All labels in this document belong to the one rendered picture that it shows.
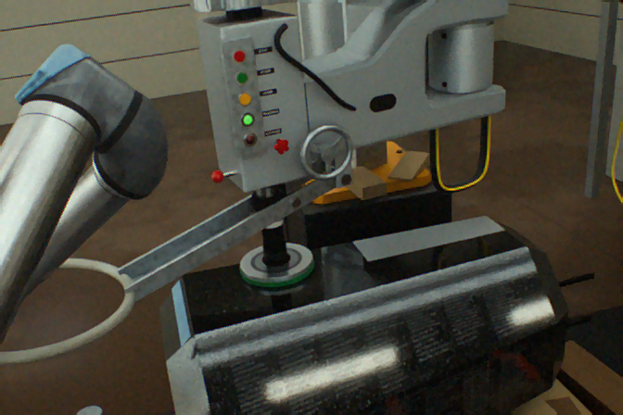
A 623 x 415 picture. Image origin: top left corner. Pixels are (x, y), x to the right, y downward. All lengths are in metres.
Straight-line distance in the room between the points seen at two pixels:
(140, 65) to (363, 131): 6.10
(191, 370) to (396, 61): 0.96
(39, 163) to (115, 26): 6.75
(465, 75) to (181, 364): 1.12
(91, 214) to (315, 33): 1.44
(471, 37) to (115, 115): 1.17
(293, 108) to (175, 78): 6.19
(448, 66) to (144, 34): 6.00
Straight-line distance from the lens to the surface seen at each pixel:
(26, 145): 0.91
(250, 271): 1.82
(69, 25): 7.61
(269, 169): 1.62
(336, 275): 1.80
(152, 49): 7.68
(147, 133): 1.01
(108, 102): 0.99
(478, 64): 1.91
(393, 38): 1.74
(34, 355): 1.54
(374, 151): 2.57
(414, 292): 1.77
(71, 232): 1.17
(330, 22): 2.34
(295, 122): 1.62
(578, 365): 2.68
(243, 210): 1.81
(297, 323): 1.67
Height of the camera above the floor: 1.72
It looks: 25 degrees down
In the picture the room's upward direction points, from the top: 6 degrees counter-clockwise
